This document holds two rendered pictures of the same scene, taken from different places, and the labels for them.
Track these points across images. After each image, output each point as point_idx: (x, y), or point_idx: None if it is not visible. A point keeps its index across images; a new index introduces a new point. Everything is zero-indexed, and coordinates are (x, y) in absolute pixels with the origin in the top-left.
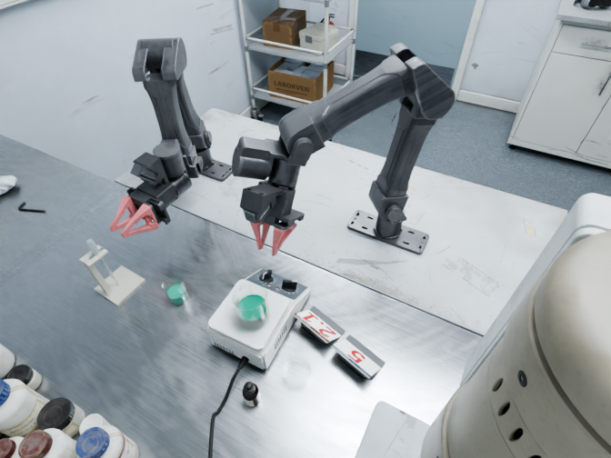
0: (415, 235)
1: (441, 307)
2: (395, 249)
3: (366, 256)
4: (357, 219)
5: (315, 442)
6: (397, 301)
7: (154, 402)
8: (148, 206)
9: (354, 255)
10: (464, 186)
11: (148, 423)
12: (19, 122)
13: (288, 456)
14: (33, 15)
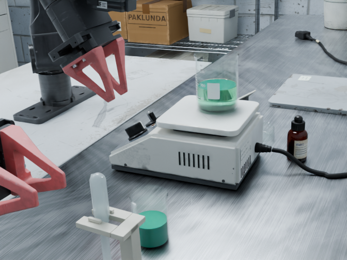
0: (72, 90)
1: (164, 86)
2: (87, 101)
3: (93, 113)
4: (30, 114)
5: (319, 126)
6: (157, 100)
7: (341, 225)
8: (13, 125)
9: (90, 119)
10: (4, 76)
11: None
12: None
13: (342, 136)
14: None
